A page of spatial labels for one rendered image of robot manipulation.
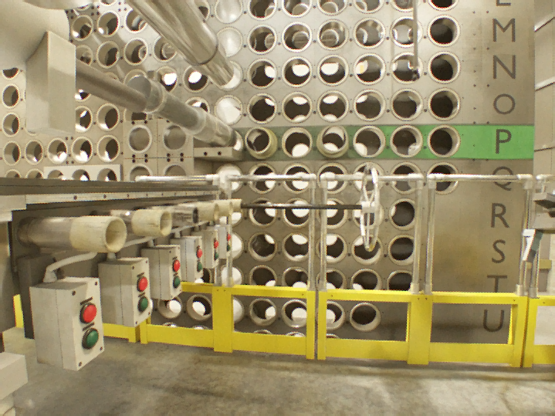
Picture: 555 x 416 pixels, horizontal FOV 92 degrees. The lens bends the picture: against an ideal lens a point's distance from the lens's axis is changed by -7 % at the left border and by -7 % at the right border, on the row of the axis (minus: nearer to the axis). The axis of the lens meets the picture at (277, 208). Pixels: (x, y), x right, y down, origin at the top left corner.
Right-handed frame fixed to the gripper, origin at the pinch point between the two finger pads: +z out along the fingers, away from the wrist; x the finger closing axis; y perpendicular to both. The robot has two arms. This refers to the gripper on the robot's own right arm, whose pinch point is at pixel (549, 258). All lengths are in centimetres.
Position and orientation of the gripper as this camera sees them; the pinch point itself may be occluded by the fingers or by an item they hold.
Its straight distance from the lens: 110.8
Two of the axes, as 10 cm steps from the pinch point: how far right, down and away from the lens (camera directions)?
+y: 9.2, 4.0, -0.1
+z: -4.0, 9.2, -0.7
